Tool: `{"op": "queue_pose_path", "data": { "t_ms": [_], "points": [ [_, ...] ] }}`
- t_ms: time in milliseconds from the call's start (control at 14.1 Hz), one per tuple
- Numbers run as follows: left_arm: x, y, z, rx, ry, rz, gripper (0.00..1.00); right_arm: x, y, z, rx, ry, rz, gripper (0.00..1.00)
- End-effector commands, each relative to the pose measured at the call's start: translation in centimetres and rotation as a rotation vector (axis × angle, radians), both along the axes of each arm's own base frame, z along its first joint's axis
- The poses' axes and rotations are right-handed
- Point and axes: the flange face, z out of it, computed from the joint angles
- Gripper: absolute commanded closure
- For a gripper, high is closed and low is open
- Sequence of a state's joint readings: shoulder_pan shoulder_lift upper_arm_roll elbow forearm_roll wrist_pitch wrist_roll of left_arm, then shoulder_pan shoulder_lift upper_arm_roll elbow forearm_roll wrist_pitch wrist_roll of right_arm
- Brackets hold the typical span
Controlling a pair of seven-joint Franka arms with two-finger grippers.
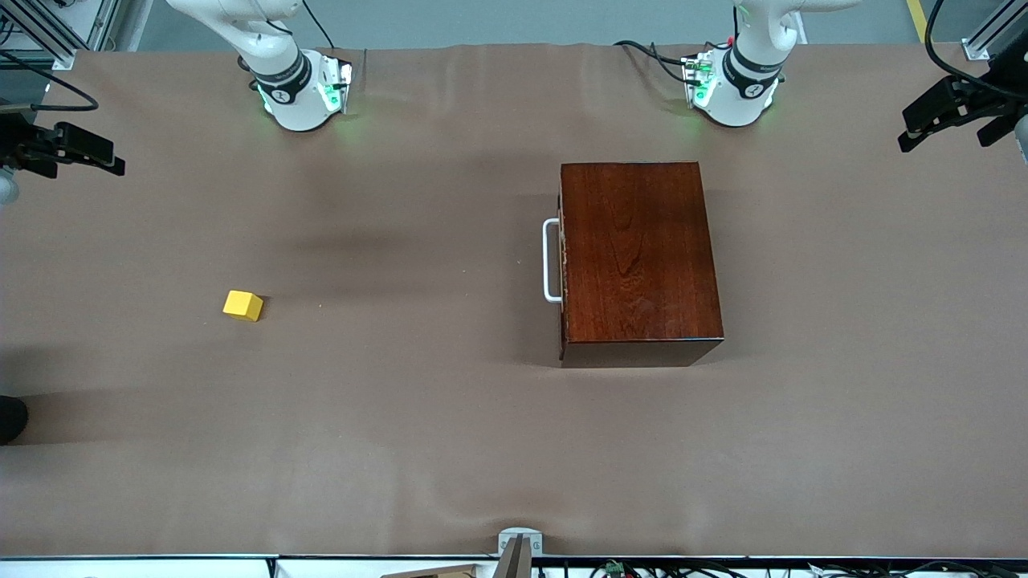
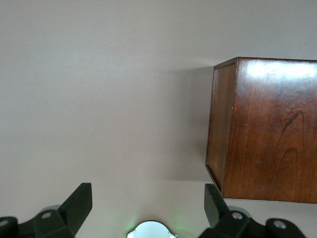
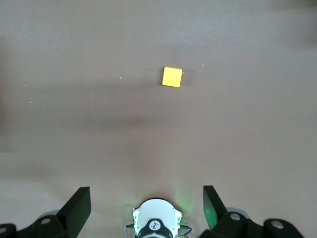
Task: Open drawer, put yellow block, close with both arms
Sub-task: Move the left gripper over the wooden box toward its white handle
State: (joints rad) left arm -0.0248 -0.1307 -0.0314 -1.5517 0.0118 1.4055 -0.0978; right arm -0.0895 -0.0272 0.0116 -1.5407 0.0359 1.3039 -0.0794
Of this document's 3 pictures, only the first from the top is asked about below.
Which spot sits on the dark brown wooden cabinet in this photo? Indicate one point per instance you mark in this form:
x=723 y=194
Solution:
x=642 y=257

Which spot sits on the brown table cover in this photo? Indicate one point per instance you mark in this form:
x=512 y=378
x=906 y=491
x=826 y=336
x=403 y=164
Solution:
x=401 y=401

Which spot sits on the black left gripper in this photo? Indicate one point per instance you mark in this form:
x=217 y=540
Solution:
x=981 y=105

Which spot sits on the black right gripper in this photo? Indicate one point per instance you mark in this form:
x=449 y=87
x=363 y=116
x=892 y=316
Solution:
x=24 y=148

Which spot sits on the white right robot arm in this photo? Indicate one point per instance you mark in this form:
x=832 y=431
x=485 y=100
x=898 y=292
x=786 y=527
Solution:
x=293 y=104

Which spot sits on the aluminium frame profile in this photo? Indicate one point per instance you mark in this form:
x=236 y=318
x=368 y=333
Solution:
x=40 y=32
x=992 y=32

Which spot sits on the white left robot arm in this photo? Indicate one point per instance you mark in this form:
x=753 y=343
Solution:
x=735 y=104

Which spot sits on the black round object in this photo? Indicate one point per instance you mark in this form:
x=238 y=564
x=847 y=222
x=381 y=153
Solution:
x=11 y=419

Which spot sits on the brown board piece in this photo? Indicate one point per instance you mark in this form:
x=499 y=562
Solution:
x=434 y=572

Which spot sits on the grey metal mount bracket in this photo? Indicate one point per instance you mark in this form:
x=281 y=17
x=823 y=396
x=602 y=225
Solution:
x=518 y=550

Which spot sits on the yellow wooden block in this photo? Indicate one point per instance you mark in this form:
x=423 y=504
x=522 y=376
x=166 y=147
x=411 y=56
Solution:
x=242 y=305

